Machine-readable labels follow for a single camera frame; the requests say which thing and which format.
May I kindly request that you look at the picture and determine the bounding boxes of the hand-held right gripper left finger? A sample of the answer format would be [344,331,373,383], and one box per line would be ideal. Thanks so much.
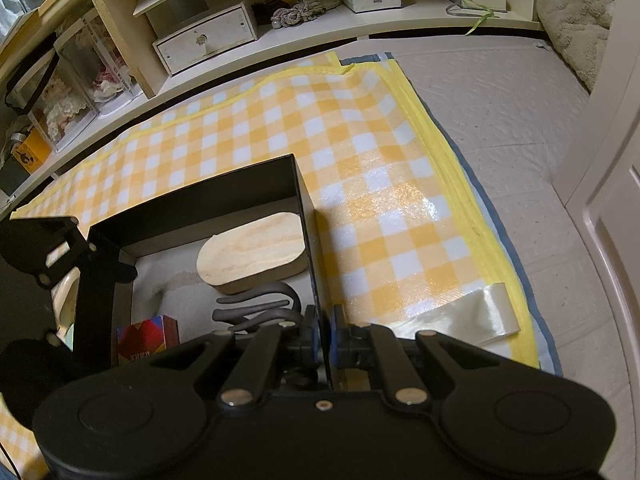
[150,307,326,409]

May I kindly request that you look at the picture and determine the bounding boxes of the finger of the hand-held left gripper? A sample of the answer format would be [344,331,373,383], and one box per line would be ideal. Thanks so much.
[0,310,76,422]
[0,215,139,306]

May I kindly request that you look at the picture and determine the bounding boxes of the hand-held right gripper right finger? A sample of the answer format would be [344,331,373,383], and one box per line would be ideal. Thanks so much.
[328,306,502,407]

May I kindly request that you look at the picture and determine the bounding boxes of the brown hair claw clip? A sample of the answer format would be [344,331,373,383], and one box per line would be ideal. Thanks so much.
[212,282,307,336]

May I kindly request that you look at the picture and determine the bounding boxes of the oval wooden case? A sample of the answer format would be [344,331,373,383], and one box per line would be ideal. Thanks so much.
[195,212,310,295]

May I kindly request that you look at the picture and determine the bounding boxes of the red and blue card box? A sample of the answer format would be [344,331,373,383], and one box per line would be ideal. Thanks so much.
[116,314,180,365]

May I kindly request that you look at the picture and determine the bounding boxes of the black cardboard box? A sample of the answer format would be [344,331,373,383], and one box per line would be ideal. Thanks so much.
[75,154,334,392]

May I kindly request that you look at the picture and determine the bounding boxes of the dark green box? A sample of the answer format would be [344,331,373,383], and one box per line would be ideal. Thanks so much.
[0,152,34,196]

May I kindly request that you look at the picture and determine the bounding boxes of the yellow cardboard box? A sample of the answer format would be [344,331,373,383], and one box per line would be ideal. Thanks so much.
[12,130,54,171]

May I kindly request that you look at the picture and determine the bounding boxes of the clear case with cream doll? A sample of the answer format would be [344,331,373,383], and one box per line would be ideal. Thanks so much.
[27,52,97,154]

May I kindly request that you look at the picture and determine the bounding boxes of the clear tape strip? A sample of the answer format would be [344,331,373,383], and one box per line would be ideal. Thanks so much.
[469,282,521,349]

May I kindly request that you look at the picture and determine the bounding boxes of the clear case with red doll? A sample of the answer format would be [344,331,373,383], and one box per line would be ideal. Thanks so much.
[54,7,147,119]

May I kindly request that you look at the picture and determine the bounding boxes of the yellow checked mat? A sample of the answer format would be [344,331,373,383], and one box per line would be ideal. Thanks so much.
[0,52,544,480]

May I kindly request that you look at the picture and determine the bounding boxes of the small white drawer organizer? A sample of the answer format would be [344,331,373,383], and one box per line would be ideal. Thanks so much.
[132,0,259,77]

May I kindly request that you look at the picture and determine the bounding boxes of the wooden shelf unit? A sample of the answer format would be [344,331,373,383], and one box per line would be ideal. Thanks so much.
[0,0,551,213]

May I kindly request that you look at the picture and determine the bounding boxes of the white panelled door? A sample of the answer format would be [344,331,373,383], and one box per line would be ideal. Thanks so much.
[550,0,640,480]

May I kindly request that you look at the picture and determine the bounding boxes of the grey scrunchie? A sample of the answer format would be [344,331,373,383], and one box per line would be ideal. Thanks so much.
[270,0,344,29]

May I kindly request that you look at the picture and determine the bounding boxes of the dark hair accessory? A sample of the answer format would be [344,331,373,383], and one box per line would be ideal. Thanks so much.
[252,0,297,22]

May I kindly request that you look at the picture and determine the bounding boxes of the book with green ribbon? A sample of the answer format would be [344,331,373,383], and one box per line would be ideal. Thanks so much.
[446,0,509,37]

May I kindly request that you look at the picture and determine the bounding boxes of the cream fluffy cushion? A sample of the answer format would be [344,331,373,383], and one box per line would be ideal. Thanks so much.
[537,0,615,92]

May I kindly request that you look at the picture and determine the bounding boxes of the black fabric strap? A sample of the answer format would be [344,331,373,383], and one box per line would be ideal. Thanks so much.
[4,45,59,116]

